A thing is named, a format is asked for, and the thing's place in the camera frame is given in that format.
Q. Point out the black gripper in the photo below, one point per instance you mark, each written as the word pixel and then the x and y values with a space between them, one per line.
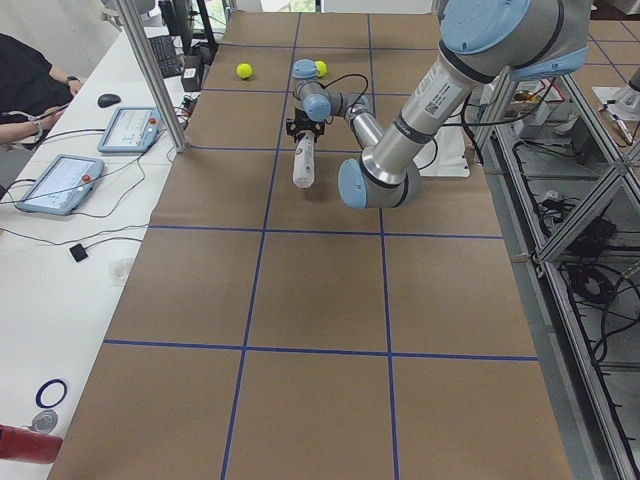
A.
pixel 303 121

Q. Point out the yellow tennis ball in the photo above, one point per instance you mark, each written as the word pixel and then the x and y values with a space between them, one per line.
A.
pixel 321 68
pixel 244 71

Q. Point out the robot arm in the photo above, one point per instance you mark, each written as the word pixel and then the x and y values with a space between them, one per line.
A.
pixel 479 39

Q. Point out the black box on desk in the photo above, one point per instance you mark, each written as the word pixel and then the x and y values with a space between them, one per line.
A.
pixel 192 73

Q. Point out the black keyboard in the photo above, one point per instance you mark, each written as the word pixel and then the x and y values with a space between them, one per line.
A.
pixel 164 52

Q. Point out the upper teach pendant tablet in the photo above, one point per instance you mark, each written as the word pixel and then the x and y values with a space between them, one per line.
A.
pixel 131 130

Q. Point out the teach pendant tablet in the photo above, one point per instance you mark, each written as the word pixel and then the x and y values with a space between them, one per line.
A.
pixel 63 186
pixel 131 130

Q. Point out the black computer mouse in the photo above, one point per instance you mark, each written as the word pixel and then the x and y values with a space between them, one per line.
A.
pixel 108 99

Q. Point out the brown paper table cover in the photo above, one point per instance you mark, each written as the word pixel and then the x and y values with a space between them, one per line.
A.
pixel 270 332

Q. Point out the lower teach pendant tablet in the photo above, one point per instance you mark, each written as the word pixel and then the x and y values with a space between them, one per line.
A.
pixel 63 186

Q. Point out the small black square device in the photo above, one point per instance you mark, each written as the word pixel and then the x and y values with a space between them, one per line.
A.
pixel 78 252

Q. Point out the person in black shirt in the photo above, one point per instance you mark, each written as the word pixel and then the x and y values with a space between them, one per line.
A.
pixel 34 92

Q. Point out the blue tape roll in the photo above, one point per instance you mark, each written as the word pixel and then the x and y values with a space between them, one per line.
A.
pixel 51 393

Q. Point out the silver round tape roll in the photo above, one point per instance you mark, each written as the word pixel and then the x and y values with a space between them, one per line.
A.
pixel 44 422

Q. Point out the red cylinder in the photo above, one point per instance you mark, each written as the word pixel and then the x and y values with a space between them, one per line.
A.
pixel 23 445

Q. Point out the aluminium frame post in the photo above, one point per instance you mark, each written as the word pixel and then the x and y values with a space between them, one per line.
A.
pixel 138 40

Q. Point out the aluminium side frame rack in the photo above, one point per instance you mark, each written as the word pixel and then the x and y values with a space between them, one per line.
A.
pixel 565 174

